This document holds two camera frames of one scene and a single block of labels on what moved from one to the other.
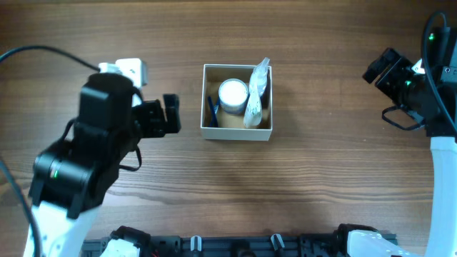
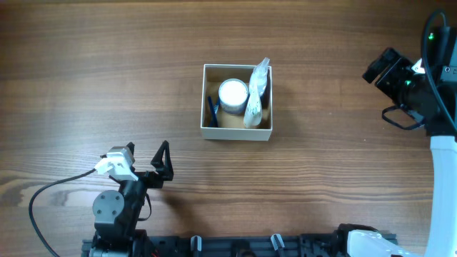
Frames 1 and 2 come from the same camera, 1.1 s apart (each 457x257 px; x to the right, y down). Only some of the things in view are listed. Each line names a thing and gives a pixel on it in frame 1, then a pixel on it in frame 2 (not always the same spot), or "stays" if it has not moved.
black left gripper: x=158 y=121 -> x=156 y=179
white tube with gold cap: x=253 y=111 stays
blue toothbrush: x=216 y=109 stays
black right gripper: x=398 y=66 stays
